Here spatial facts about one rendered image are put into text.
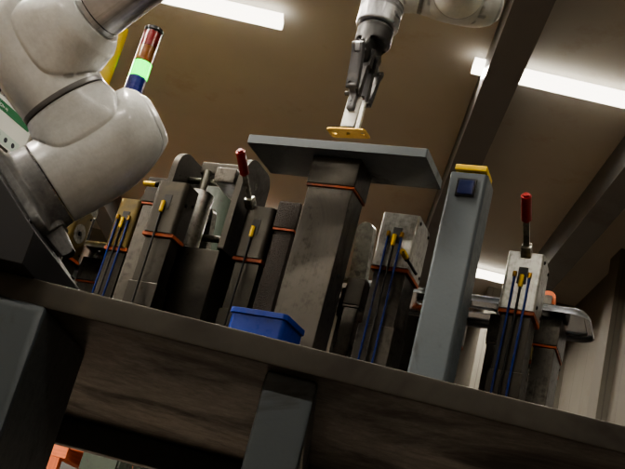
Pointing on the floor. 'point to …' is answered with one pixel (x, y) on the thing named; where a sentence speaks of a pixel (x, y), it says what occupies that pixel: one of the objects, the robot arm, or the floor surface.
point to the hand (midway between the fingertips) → (353, 114)
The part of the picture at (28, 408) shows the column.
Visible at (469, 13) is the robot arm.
